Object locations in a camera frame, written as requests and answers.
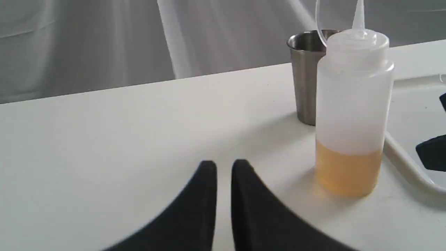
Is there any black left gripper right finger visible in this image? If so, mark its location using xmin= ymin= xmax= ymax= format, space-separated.
xmin=231 ymin=159 xmax=352 ymax=251

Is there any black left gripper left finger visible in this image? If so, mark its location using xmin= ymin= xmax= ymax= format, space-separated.
xmin=108 ymin=161 xmax=218 ymax=251

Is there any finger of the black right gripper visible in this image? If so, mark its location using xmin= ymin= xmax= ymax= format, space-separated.
xmin=439 ymin=93 xmax=446 ymax=111
xmin=416 ymin=135 xmax=446 ymax=172

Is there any translucent squeeze bottle amber liquid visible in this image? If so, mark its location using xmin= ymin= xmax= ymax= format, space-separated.
xmin=315 ymin=0 xmax=394 ymax=197

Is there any stainless steel cup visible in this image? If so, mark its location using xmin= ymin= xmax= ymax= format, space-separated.
xmin=287 ymin=30 xmax=326 ymax=126

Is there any white plastic tray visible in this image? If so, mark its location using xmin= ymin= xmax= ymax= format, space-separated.
xmin=384 ymin=74 xmax=445 ymax=199

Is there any grey backdrop cloth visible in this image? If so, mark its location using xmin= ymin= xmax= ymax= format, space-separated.
xmin=0 ymin=0 xmax=446 ymax=104

